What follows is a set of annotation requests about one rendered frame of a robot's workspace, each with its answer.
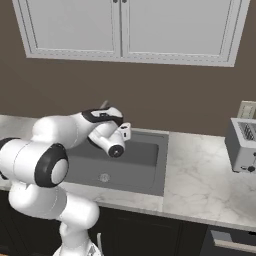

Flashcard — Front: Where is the grey sink tap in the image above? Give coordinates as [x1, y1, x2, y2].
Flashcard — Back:
[99, 99, 111, 111]

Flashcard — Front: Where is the grey sink basin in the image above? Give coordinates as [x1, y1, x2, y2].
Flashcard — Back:
[63, 128, 170, 198]

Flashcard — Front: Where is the black base cupboard door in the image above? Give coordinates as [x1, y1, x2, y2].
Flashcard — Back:
[0, 189, 64, 256]
[89, 205, 184, 256]

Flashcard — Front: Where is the silver toaster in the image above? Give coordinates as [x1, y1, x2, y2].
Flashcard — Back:
[224, 117, 256, 174]

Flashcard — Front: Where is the black drawer front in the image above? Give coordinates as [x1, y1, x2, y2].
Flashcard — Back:
[199, 225, 256, 256]

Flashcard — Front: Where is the grey wall cupboard door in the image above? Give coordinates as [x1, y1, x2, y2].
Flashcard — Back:
[12, 0, 122, 63]
[120, 0, 251, 68]

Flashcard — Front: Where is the silver cupboard handle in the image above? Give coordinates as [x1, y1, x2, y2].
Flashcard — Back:
[96, 232, 103, 256]

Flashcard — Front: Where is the beige wall socket plate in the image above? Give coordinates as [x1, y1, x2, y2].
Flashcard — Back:
[236, 100, 256, 120]

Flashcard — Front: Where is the silver drawer handle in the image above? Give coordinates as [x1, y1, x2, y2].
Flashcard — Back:
[210, 229, 256, 255]

